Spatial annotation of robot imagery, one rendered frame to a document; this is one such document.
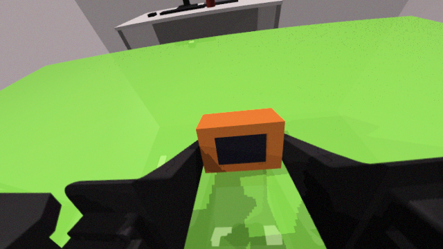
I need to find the orange block with dark square face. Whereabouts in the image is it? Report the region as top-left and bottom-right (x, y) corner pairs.
(196, 108), (285, 174)

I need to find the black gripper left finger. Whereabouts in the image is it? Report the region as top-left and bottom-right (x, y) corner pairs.
(64, 140), (204, 249)

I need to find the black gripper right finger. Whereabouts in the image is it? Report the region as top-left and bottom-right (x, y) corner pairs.
(282, 133), (443, 249)

